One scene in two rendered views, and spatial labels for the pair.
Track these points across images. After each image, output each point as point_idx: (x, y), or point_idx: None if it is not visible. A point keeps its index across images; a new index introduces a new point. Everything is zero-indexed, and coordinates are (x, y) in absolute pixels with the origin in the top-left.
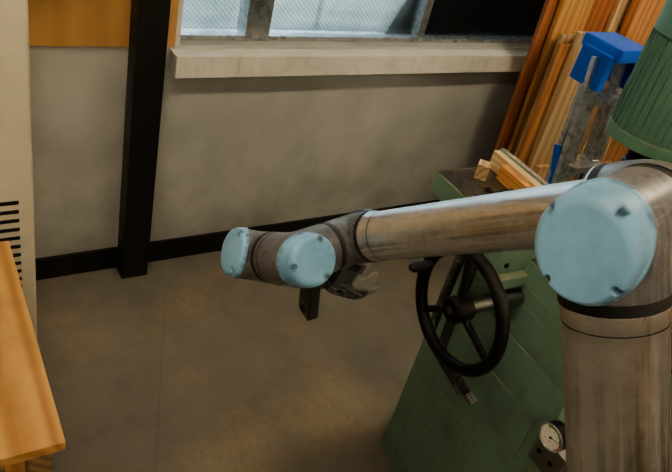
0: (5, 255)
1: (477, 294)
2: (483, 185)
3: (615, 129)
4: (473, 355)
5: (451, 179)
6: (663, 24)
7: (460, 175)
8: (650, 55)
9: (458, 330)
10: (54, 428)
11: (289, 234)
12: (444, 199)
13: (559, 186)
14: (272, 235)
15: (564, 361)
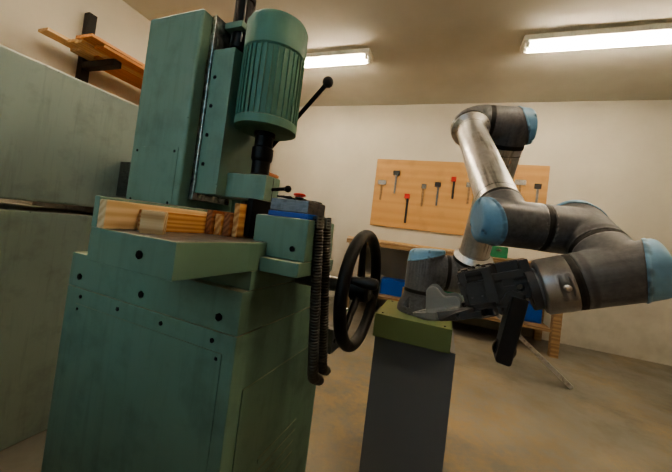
0: None
1: (269, 320)
2: (179, 235)
3: (287, 122)
4: (278, 371)
5: (193, 240)
6: (293, 43)
7: (168, 237)
8: (289, 65)
9: (259, 378)
10: None
11: (595, 210)
12: (205, 270)
13: (481, 123)
14: (611, 222)
15: (514, 170)
